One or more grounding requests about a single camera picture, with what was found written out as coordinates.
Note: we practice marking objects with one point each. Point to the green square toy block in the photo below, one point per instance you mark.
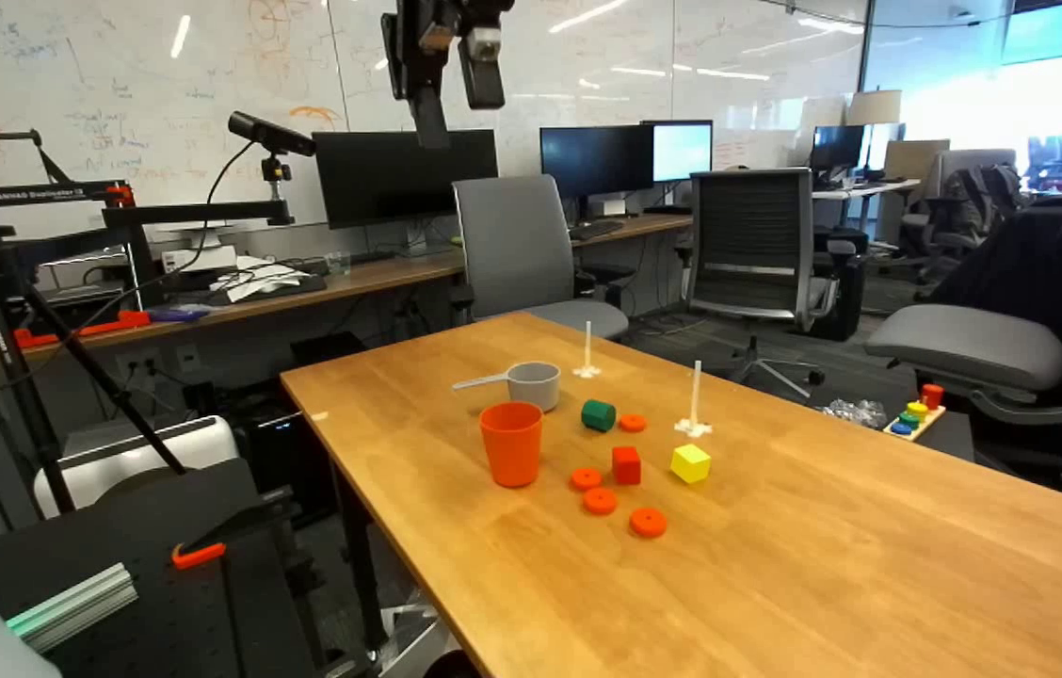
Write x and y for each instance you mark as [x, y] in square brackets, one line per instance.
[599, 417]

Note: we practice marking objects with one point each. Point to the yellow square toy block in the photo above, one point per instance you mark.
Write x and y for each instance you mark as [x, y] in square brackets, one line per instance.
[691, 466]

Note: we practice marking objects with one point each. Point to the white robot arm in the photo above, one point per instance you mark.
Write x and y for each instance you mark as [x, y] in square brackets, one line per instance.
[414, 48]

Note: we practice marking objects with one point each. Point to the red square toy block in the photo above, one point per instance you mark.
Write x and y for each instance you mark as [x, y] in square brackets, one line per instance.
[625, 466]

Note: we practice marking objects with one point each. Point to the grey measuring cup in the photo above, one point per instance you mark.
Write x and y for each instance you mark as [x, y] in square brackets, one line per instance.
[533, 381]

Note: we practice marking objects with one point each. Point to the white peg stand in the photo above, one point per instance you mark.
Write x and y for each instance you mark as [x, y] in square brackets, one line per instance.
[691, 423]
[589, 357]

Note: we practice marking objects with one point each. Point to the orange plastic cup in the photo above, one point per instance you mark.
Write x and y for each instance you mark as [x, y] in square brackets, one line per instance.
[512, 441]

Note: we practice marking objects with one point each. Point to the grey office chair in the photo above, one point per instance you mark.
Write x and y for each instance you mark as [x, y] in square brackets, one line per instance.
[516, 253]

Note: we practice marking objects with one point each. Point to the orange round disc toy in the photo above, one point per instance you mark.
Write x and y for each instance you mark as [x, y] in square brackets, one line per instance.
[599, 504]
[648, 521]
[631, 423]
[585, 480]

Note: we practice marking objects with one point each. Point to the long wooden desk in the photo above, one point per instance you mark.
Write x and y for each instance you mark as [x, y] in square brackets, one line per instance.
[383, 275]

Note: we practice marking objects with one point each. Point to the black computer monitor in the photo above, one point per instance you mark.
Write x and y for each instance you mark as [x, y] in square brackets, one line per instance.
[596, 160]
[388, 175]

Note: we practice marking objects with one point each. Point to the lit computer monitor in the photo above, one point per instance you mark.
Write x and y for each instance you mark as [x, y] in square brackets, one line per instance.
[680, 147]

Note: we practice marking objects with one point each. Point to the black mesh office chair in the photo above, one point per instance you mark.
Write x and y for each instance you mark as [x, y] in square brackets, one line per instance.
[755, 263]

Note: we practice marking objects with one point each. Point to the colourful wooden stacking toy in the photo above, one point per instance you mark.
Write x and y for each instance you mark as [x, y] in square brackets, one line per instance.
[920, 411]

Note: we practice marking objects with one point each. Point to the grey chair at right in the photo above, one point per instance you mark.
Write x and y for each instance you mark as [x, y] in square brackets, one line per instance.
[990, 338]

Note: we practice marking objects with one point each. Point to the black camera on stand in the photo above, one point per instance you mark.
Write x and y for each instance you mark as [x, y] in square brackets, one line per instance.
[277, 140]

